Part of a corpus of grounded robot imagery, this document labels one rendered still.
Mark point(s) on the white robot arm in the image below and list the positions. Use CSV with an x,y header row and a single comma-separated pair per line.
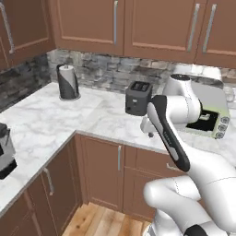
x,y
212,187

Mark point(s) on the brown drawer front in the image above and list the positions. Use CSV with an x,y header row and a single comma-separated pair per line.
x,y
150,159

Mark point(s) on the black paper towel holder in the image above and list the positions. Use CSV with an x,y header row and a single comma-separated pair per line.
x,y
67,83

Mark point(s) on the dark grey toaster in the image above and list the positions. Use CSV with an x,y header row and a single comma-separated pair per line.
x,y
137,100

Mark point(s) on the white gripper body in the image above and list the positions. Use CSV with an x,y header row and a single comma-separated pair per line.
x,y
147,126

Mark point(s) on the brown base cupboard door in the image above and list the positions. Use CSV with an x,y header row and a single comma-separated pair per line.
x,y
135,196
18,219
100,172
66,184

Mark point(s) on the grey black blender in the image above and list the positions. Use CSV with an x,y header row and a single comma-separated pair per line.
x,y
5,153

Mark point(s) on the brown wall cupboard door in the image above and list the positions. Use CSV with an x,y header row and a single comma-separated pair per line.
x,y
226,27
26,21
159,24
87,21

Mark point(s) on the clear glass cup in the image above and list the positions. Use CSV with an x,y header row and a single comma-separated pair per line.
x,y
230,94

